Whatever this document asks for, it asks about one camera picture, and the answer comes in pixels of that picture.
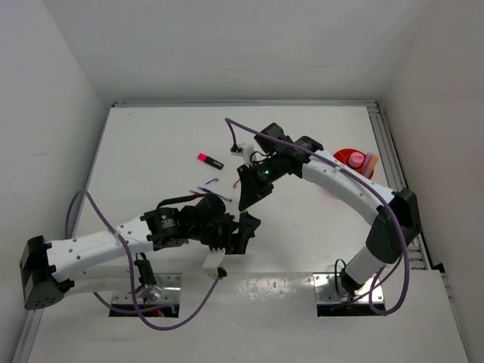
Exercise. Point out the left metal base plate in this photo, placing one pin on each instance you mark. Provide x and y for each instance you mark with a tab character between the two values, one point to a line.
168	291

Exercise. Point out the grey orange marker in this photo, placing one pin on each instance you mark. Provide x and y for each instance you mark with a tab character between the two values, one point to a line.
372	162

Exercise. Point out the orange divided container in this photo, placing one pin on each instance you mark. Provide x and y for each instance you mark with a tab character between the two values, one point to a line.
363	163

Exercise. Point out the blue ballpoint pen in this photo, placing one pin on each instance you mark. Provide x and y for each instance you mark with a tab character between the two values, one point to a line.
208	191

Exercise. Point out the blue paper clip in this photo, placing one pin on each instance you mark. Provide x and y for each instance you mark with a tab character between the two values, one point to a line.
212	181

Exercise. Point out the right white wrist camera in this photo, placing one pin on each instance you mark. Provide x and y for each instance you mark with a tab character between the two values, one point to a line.
245	151

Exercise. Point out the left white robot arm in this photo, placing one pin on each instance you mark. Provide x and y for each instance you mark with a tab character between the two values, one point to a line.
49	269

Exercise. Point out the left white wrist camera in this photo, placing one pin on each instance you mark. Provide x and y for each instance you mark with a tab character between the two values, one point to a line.
213	264

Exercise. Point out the metal base plate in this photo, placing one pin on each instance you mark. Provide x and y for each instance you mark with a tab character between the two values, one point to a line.
168	291
326	294

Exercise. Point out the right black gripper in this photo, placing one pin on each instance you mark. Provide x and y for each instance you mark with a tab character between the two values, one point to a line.
251	190

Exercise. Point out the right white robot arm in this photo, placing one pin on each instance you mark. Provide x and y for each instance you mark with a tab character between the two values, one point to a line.
393	216

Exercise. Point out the pink glue bottle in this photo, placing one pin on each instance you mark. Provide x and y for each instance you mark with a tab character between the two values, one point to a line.
356	160

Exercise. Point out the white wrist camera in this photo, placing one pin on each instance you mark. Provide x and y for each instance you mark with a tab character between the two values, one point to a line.
213	264
245	151

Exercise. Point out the pink black highlighter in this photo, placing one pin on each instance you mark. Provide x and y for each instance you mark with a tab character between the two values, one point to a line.
210	161

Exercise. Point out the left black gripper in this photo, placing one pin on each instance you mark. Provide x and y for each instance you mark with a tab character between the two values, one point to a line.
235	243

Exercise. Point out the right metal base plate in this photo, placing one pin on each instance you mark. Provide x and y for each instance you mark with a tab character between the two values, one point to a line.
326	294

